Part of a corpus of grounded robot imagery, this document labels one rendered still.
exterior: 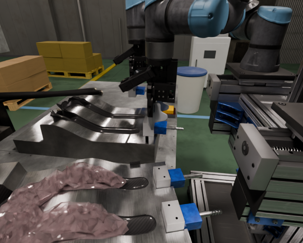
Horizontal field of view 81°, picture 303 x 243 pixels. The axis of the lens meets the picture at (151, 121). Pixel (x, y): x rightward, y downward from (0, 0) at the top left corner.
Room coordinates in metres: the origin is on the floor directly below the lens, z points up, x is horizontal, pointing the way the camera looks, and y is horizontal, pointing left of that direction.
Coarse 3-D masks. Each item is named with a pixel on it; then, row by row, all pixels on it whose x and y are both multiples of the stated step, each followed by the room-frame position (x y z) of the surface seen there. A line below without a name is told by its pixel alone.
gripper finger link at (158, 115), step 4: (156, 104) 0.48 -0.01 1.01; (156, 108) 0.47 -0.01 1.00; (160, 108) 0.47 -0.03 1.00; (156, 112) 0.47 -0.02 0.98; (160, 112) 0.47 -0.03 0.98; (156, 116) 0.47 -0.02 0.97; (160, 116) 0.47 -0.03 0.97; (164, 116) 0.47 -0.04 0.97; (148, 120) 0.46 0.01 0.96; (152, 120) 0.46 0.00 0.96; (156, 120) 0.47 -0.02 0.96; (160, 120) 0.47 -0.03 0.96; (164, 120) 0.46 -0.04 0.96; (148, 124) 0.48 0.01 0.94; (152, 124) 0.46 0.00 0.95; (152, 128) 0.47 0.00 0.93
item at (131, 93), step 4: (136, 88) 0.80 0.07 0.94; (140, 88) 0.80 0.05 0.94; (144, 88) 0.80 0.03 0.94; (128, 92) 0.79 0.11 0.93; (132, 92) 0.79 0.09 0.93; (136, 92) 0.79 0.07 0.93; (140, 92) 0.79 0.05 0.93; (144, 92) 0.79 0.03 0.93; (128, 96) 0.79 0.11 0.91; (132, 96) 0.79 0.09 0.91
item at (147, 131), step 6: (144, 120) 0.50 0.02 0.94; (144, 126) 0.49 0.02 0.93; (156, 126) 0.49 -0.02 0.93; (162, 126) 0.49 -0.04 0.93; (168, 126) 0.50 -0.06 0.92; (174, 126) 0.50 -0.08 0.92; (144, 132) 0.49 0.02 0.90; (150, 132) 0.48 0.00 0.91; (156, 132) 0.48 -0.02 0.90; (162, 132) 0.48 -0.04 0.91
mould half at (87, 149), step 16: (80, 96) 0.72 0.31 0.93; (80, 112) 0.59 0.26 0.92; (112, 112) 0.67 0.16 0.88; (128, 112) 0.67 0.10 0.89; (144, 112) 0.66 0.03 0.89; (32, 128) 0.58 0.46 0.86; (48, 128) 0.49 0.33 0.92; (64, 128) 0.48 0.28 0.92; (80, 128) 0.51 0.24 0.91; (16, 144) 0.51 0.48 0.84; (32, 144) 0.50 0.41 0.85; (48, 144) 0.49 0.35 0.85; (64, 144) 0.48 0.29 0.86; (80, 144) 0.47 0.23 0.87; (96, 144) 0.46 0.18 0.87; (112, 144) 0.46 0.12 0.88; (128, 144) 0.45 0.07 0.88; (144, 144) 0.44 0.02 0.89; (112, 160) 0.46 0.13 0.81; (128, 160) 0.45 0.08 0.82; (144, 160) 0.44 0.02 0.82
